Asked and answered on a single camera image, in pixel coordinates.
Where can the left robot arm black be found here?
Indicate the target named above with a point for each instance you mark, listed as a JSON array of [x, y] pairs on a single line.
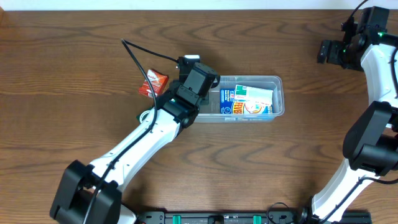
[[92, 193]]

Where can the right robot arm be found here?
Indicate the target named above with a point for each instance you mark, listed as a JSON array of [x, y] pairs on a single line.
[[368, 153]]

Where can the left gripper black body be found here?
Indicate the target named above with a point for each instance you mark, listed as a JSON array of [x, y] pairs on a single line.
[[204, 97]]

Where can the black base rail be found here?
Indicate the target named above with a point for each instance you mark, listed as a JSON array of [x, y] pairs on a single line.
[[275, 216]]

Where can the red Panadol ActiFast box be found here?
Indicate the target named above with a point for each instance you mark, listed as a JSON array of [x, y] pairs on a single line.
[[158, 82]]

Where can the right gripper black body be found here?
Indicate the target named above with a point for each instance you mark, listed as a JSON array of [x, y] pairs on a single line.
[[325, 51]]

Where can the blue Kool Fever box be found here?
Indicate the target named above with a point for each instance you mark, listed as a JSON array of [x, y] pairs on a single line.
[[259, 105]]

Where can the clear plastic container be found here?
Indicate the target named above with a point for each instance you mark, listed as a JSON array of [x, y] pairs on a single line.
[[211, 113]]

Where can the white Panadol box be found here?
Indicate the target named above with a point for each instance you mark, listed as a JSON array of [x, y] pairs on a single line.
[[248, 93]]

